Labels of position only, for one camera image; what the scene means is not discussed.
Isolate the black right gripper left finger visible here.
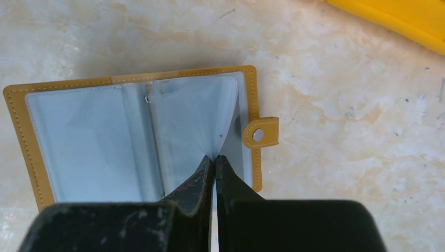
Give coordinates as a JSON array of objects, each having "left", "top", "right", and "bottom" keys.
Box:
[{"left": 19, "top": 157, "right": 214, "bottom": 251}]

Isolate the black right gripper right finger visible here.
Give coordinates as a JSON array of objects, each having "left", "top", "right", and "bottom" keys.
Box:
[{"left": 215, "top": 155, "right": 386, "bottom": 251}]

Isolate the tan leather card holder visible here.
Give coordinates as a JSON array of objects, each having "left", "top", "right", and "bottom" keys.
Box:
[{"left": 3, "top": 65, "right": 279, "bottom": 209}]

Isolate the orange three-compartment bin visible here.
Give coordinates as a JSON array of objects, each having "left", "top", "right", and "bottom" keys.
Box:
[{"left": 328, "top": 0, "right": 444, "bottom": 55}]

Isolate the grey card in holder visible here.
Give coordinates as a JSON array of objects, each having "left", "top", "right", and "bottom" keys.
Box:
[{"left": 25, "top": 72, "right": 253, "bottom": 203}]

